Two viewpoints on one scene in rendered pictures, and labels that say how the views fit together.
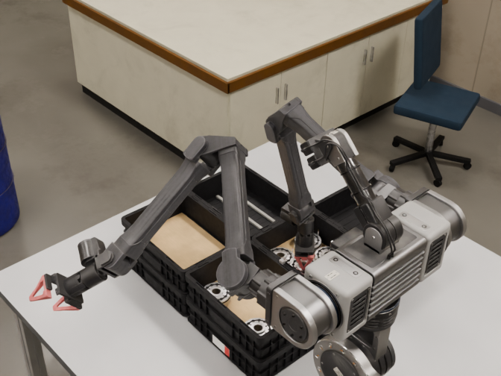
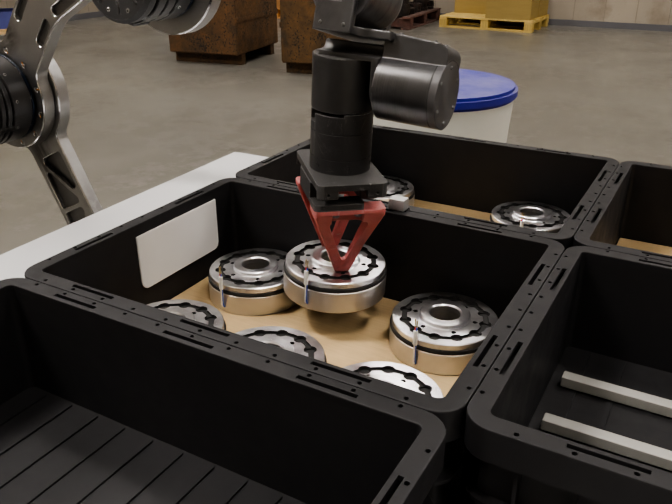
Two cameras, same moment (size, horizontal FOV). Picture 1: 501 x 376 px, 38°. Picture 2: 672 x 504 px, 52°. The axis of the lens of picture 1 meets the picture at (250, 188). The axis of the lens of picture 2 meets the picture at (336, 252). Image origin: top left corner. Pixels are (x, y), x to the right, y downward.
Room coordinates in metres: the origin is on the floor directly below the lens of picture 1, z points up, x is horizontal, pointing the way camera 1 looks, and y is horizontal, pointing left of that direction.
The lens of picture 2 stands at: (2.56, -0.40, 1.20)
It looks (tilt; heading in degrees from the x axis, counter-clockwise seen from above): 25 degrees down; 161
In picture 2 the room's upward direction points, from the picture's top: straight up
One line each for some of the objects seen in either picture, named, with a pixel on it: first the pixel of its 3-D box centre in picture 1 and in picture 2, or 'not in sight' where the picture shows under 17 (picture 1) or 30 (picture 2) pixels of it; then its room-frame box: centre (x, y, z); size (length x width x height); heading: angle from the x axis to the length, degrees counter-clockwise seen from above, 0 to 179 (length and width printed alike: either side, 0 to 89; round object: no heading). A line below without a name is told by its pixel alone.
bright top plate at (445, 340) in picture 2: (280, 256); (444, 319); (2.05, -0.12, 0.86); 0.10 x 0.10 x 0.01
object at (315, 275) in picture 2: (303, 265); (335, 262); (1.97, -0.20, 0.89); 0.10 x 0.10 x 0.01
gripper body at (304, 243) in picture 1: (305, 238); (340, 146); (1.97, -0.19, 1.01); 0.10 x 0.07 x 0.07; 175
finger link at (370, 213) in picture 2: not in sight; (340, 221); (1.98, -0.20, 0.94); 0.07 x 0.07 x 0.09; 85
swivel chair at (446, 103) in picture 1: (436, 95); not in sight; (4.02, -1.12, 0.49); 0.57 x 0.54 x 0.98; 42
